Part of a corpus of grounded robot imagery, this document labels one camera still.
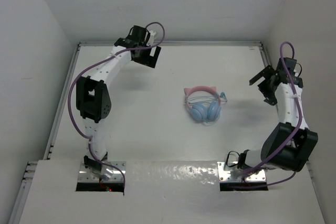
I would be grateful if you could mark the pink blue cat-ear headphones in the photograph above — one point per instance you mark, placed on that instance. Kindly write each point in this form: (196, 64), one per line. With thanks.
(198, 111)

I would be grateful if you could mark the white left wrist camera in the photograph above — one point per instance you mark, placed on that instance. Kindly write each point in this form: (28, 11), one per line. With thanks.
(150, 37)

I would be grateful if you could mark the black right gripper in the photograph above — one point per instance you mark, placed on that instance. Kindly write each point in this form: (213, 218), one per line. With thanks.
(270, 96)

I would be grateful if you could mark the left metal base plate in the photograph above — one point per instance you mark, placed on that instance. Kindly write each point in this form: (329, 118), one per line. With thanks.
(107, 174)

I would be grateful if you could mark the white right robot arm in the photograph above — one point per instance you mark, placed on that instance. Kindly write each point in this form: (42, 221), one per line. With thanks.
(291, 142)

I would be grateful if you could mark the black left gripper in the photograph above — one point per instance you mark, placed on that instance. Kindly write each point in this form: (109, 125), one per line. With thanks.
(150, 61)

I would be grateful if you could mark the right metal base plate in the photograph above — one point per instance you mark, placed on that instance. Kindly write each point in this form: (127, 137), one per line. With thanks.
(228, 173)

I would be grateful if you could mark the metal base plate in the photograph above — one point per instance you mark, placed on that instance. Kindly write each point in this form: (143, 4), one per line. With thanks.
(228, 173)
(107, 174)

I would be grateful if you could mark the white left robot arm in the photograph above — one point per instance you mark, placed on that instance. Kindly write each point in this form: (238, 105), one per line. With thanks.
(93, 99)

